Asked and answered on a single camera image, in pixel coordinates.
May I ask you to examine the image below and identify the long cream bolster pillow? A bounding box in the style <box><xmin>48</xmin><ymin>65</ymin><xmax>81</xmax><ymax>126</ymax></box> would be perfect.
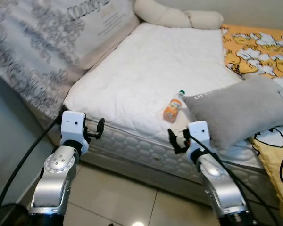
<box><xmin>133</xmin><ymin>0</ymin><xmax>224</xmax><ymax>30</ymax></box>

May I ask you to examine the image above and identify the yellow cartoon egg blanket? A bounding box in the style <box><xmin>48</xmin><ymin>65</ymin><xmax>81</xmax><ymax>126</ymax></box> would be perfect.
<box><xmin>221</xmin><ymin>24</ymin><xmax>283</xmax><ymax>224</ymax></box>

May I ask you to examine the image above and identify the grey plush pillow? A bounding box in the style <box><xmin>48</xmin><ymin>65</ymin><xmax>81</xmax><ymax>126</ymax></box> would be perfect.
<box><xmin>183</xmin><ymin>76</ymin><xmax>283</xmax><ymax>153</ymax></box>

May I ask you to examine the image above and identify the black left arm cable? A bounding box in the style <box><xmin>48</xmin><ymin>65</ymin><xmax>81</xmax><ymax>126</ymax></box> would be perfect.
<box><xmin>0</xmin><ymin>118</ymin><xmax>63</xmax><ymax>222</ymax></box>

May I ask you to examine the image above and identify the beige bed base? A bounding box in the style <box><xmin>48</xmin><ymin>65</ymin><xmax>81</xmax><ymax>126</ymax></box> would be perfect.
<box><xmin>47</xmin><ymin>127</ymin><xmax>281</xmax><ymax>210</ymax></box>

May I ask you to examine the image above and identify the orange juice bottle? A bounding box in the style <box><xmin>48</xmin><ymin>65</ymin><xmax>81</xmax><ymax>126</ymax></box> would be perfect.
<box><xmin>162</xmin><ymin>90</ymin><xmax>186</xmax><ymax>123</ymax></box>

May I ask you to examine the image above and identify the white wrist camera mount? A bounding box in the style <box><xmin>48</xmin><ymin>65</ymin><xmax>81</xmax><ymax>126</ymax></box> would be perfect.
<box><xmin>186</xmin><ymin>121</ymin><xmax>211</xmax><ymax>160</ymax></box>
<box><xmin>60</xmin><ymin>111</ymin><xmax>89</xmax><ymax>142</ymax></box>

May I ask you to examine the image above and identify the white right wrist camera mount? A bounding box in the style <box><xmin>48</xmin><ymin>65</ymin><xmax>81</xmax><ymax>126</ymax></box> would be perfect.
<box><xmin>186</xmin><ymin>121</ymin><xmax>211</xmax><ymax>160</ymax></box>

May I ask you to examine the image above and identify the white quilted mattress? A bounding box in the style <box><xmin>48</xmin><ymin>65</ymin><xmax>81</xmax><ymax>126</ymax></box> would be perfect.
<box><xmin>61</xmin><ymin>22</ymin><xmax>283</xmax><ymax>189</ymax></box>

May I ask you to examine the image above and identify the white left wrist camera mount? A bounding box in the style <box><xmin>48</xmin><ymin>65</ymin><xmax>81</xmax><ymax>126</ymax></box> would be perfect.
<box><xmin>60</xmin><ymin>111</ymin><xmax>89</xmax><ymax>142</ymax></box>

